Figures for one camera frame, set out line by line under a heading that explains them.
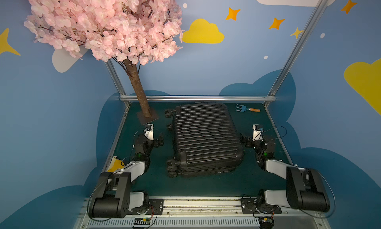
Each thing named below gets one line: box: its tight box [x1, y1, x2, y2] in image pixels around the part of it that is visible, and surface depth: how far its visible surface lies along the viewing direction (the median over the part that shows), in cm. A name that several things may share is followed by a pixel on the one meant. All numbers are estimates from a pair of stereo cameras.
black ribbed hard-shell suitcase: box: [164, 103, 245, 178], surface depth 78 cm
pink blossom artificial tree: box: [23, 0, 184, 126], surface depth 55 cm
